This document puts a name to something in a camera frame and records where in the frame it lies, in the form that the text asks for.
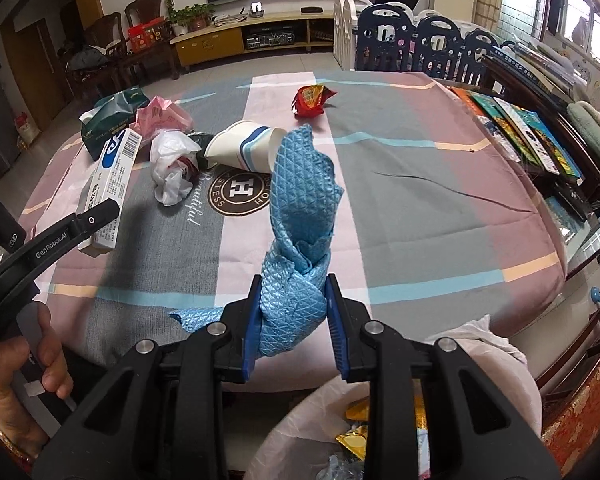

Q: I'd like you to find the white blue medicine box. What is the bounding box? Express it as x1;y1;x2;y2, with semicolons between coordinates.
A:
79;128;142;257

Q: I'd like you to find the white plastic bag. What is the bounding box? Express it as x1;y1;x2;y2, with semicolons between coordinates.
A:
149;130;200;207

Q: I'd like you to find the yellow chip bag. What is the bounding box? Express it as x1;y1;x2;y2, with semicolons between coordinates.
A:
336;392;429;463

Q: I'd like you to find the pink paper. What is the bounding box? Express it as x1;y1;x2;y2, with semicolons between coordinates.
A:
130;96;194;142

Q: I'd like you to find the dark green snack wrapper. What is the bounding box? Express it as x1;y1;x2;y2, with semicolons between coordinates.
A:
187;132;214;171

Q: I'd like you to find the blue textured cloth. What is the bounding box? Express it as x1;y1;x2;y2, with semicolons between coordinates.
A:
168;123;346;359

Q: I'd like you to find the white blue paper cup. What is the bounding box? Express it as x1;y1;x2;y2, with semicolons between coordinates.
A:
204;120;287;174

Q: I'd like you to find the red snack wrapper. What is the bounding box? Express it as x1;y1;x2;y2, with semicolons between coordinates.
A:
291;84;337;118

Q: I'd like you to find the white mesh trash basket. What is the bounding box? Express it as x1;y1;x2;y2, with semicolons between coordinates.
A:
245;311;557;479

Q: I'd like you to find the person's left hand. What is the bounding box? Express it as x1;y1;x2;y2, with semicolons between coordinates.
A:
0;301;74;461

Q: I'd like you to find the red patterned sofa cushion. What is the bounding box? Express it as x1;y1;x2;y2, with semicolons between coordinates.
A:
542;364;600;478

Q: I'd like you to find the green tissue box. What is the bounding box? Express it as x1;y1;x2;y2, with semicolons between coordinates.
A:
79;87;149;162

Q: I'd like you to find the dark wooden armchair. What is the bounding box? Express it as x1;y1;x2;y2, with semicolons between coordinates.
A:
66;12;126;99

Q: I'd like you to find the red gift box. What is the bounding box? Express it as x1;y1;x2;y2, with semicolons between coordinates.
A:
128;16;170;54

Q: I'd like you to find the plaid tablecloth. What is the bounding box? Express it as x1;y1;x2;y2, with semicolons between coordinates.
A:
38;72;566;366

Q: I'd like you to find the potted green plant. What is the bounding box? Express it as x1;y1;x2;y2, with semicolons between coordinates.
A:
170;3;214;32

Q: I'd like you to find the yellow wooden tv cabinet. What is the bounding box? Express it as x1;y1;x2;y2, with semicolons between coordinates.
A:
170;11;334;68

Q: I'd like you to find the white remote control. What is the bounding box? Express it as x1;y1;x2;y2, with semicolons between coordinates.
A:
494;98;559;176

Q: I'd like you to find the colourful picture book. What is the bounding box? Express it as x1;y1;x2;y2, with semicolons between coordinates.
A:
468;91;583;185

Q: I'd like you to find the green plush cushion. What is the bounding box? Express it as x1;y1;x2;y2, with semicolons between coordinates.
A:
567;101;600;156

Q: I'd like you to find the white baby fence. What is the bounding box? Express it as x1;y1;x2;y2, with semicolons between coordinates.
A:
332;0;436;70

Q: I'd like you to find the blue baby fence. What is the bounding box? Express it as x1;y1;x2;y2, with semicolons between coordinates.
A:
354;3;500;86

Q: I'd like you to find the stack of books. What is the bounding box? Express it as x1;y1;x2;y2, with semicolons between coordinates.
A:
488;41;580;101

